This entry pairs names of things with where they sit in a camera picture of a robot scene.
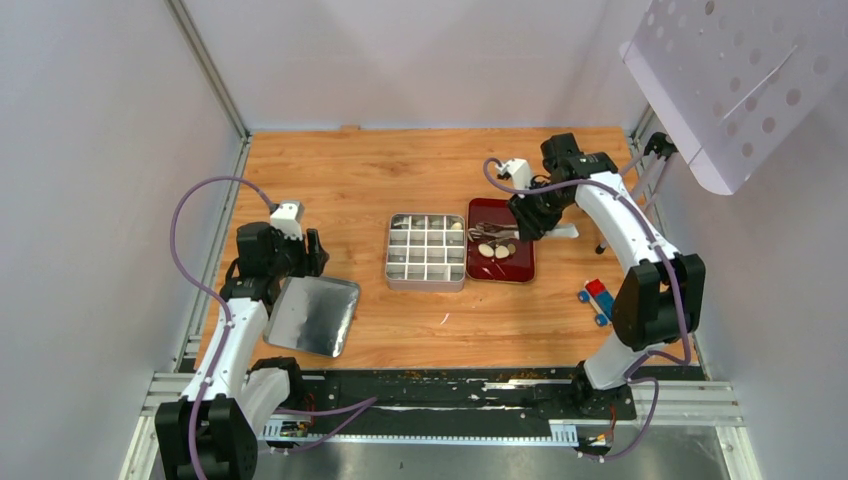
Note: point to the metal tongs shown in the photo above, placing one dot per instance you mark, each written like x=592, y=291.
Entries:
x=485, y=231

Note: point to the red blue toy car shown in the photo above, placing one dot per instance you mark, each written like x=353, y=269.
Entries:
x=595, y=293

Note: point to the silver compartment tin box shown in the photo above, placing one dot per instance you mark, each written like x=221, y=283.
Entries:
x=424, y=254

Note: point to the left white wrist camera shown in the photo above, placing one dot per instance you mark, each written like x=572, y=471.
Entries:
x=286, y=218

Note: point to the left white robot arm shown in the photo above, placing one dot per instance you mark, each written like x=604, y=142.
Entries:
x=210, y=431

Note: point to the small tripod stand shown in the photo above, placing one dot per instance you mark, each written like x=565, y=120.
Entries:
x=636, y=199

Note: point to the silver tin lid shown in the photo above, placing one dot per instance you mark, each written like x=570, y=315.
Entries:
x=313, y=315

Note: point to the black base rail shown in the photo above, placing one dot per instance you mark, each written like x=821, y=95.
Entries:
x=448, y=403

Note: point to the red rectangular tray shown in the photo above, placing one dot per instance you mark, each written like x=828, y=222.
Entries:
x=517, y=267

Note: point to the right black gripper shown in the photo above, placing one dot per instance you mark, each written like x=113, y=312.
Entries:
x=531, y=226

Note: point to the white perforated metal panel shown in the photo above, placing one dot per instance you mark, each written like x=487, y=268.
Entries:
x=730, y=80

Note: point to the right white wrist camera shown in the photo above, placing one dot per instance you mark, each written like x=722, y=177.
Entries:
x=518, y=172

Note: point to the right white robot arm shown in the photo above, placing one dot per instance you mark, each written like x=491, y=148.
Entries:
x=659, y=301

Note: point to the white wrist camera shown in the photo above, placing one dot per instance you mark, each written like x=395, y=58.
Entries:
x=286, y=218
x=518, y=172

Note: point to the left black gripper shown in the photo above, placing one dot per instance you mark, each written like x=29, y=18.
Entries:
x=312, y=263

